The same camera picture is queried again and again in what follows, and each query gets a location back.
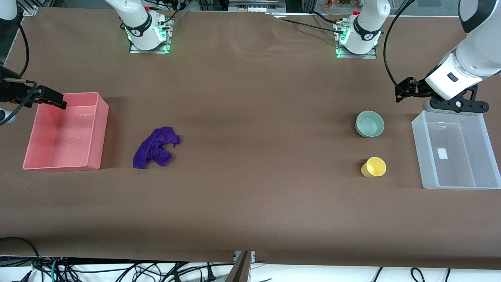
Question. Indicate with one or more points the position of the grey table frame post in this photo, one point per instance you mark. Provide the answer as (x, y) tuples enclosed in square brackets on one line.
[(240, 270)]

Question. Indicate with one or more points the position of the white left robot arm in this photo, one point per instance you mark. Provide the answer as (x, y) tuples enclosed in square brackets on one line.
[(366, 27)]

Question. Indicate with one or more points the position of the green bowl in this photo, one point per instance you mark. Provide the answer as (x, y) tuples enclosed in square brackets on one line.
[(370, 124)]

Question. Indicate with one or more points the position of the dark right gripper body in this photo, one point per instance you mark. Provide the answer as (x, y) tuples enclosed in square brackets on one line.
[(8, 91)]

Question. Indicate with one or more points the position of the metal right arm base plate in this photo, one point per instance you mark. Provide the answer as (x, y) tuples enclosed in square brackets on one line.
[(135, 50)]

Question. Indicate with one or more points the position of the pink plastic bin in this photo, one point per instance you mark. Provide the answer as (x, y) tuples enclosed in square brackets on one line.
[(58, 152)]

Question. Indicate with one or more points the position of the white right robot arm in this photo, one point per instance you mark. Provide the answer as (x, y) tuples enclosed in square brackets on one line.
[(141, 27)]

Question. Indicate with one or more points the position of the white label in clear bin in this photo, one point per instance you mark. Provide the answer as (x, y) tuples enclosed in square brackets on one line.
[(442, 153)]

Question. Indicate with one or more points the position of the yellow cup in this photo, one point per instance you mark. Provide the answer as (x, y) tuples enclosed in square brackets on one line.
[(375, 167)]

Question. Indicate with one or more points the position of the brown table cover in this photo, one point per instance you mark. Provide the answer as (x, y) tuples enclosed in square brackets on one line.
[(250, 164)]

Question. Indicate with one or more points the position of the clear plastic bin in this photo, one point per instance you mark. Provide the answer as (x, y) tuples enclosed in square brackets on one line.
[(454, 172)]

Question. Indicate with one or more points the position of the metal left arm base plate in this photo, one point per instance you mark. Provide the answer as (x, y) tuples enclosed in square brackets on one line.
[(370, 56)]

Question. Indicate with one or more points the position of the purple cloth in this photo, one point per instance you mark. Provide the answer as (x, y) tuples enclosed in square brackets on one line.
[(156, 145)]

